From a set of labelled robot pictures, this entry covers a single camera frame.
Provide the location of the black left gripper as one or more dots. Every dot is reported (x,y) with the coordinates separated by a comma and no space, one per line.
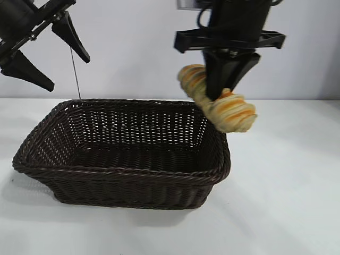
(18,18)

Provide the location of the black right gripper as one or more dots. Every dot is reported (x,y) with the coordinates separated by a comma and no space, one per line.
(236,24)

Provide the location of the long striped bread loaf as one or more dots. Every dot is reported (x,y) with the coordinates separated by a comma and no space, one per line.
(233,111)

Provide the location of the dark brown wicker basket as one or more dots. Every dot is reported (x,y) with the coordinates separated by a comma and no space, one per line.
(127,180)

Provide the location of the thin dark background rod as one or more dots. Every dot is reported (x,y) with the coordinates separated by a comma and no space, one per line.
(75,77)

